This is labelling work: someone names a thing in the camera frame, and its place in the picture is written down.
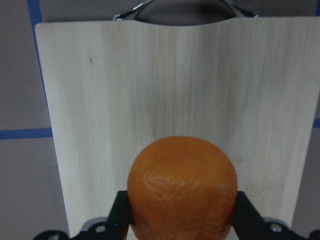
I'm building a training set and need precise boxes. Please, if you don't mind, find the orange fruit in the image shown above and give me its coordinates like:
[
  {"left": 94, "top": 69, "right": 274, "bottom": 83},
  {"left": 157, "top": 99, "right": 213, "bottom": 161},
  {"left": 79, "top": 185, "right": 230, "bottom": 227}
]
[{"left": 127, "top": 136, "right": 238, "bottom": 240}]

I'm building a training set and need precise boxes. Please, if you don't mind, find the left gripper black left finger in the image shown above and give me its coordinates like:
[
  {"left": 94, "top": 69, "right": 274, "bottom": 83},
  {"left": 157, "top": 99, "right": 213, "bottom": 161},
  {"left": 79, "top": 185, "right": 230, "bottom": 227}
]
[{"left": 106, "top": 190, "right": 132, "bottom": 240}]

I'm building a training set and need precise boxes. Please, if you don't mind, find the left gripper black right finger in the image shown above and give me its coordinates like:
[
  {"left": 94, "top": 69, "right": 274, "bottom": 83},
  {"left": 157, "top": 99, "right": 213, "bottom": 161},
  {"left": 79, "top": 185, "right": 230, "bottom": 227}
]
[{"left": 232, "top": 191, "right": 267, "bottom": 240}]

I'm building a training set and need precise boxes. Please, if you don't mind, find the bamboo cutting board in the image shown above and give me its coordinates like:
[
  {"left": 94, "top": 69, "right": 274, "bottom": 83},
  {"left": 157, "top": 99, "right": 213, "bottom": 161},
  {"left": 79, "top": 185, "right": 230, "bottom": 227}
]
[{"left": 35, "top": 16, "right": 320, "bottom": 236}]

